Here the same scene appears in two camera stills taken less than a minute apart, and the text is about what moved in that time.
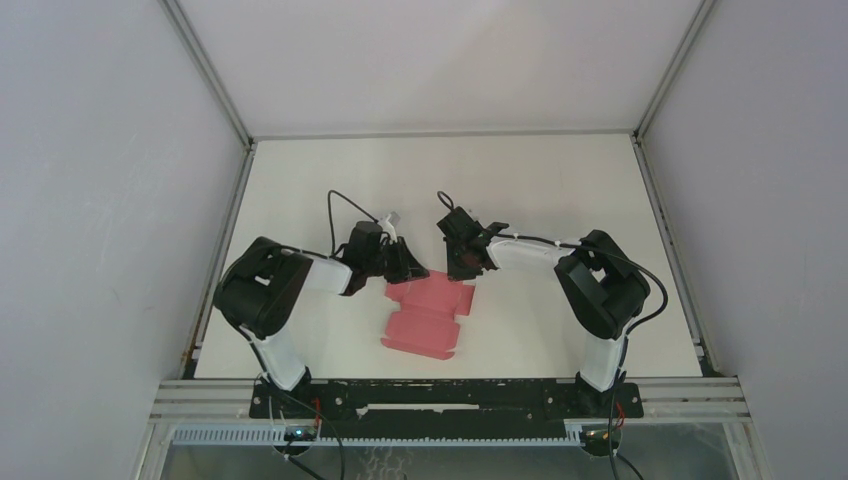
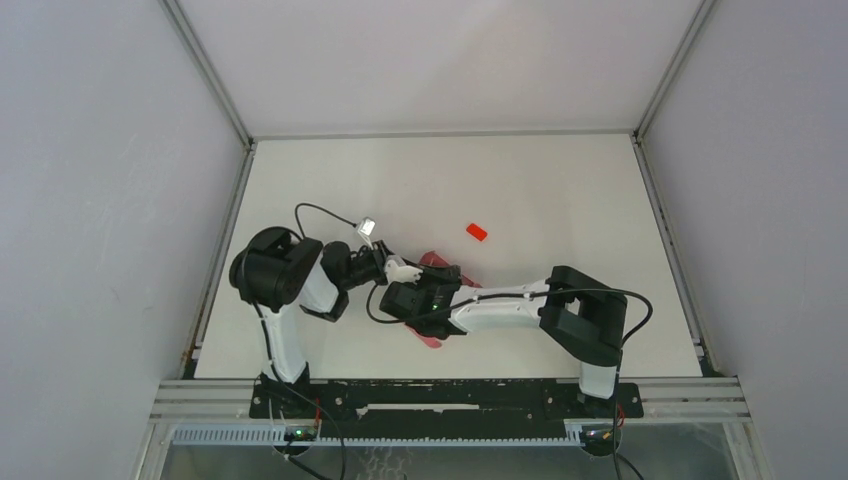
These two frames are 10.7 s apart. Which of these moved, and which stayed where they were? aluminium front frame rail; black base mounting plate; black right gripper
Moved: black right gripper
Stayed: black base mounting plate; aluminium front frame rail
